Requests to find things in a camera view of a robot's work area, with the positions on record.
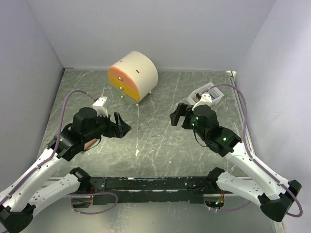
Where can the cream round drawer cabinet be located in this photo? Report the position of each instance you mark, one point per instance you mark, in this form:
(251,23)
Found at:
(134,76)

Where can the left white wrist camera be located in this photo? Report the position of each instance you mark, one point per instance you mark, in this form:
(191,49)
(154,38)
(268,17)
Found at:
(100,106)

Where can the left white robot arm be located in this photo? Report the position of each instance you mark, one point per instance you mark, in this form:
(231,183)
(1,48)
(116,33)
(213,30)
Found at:
(25,198)

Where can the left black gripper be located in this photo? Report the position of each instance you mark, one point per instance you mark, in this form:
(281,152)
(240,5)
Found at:
(121,129)

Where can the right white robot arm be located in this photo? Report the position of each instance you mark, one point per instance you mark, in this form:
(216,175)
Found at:
(270,191)

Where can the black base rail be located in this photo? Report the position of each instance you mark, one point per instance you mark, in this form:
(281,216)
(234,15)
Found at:
(149,189)

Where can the pink leather card holder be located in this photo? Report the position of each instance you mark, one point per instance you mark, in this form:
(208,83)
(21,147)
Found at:
(92,143)

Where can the white plastic card bin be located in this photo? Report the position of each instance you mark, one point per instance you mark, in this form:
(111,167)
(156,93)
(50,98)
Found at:
(215,93)

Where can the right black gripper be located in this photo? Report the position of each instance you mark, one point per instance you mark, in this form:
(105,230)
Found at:
(181,110)

